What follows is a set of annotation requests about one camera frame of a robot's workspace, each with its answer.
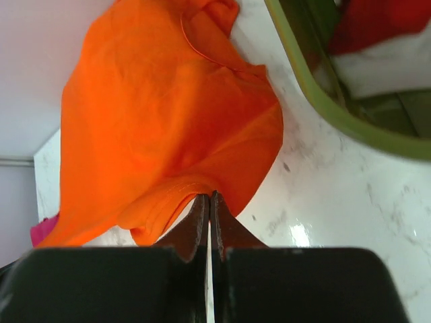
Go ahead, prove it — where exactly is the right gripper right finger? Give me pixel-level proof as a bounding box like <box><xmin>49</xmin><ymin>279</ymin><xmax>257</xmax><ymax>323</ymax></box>
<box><xmin>210</xmin><ymin>192</ymin><xmax>408</xmax><ymax>322</ymax></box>

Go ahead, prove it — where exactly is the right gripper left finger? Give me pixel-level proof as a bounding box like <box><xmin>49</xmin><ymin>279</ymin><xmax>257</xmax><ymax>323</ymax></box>
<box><xmin>1</xmin><ymin>194</ymin><xmax>209</xmax><ymax>322</ymax></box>

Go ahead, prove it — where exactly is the magenta t shirt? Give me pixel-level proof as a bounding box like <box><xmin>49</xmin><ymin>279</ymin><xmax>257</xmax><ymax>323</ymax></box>
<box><xmin>30</xmin><ymin>214</ymin><xmax>59</xmax><ymax>247</ymax></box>

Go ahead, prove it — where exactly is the orange t shirt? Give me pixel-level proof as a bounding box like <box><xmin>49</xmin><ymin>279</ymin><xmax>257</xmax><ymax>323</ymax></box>
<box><xmin>41</xmin><ymin>1</ymin><xmax>284</xmax><ymax>248</ymax></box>

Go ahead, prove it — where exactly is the olive green laundry basket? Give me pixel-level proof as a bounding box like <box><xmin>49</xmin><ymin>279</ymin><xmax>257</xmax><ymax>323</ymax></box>
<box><xmin>265</xmin><ymin>1</ymin><xmax>430</xmax><ymax>162</ymax></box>

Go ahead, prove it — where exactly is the white garment in basket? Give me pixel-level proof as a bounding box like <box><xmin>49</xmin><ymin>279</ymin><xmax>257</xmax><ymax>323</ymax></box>
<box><xmin>332</xmin><ymin>26</ymin><xmax>430</xmax><ymax>98</ymax></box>

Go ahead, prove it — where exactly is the red t shirt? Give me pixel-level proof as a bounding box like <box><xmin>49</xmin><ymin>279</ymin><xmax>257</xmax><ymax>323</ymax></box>
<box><xmin>328</xmin><ymin>0</ymin><xmax>430</xmax><ymax>55</ymax></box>

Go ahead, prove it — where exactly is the left aluminium frame post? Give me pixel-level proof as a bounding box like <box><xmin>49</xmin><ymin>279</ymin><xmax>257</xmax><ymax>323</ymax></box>
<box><xmin>0</xmin><ymin>158</ymin><xmax>34</xmax><ymax>168</ymax></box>

